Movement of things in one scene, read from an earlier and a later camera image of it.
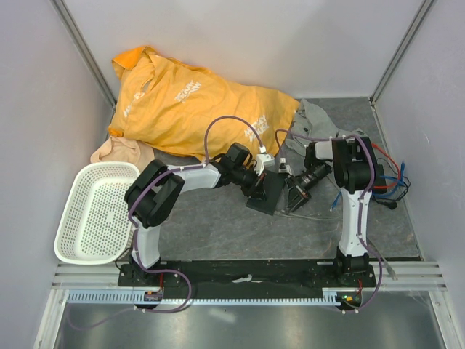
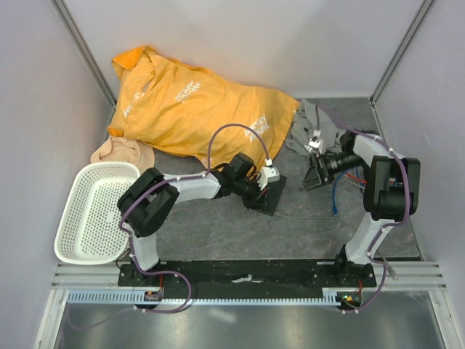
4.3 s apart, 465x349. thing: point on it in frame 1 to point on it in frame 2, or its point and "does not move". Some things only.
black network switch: [272, 182] does not move
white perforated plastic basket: [94, 225] does not move
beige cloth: [121, 148] does not move
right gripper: [292, 184] to [317, 174]
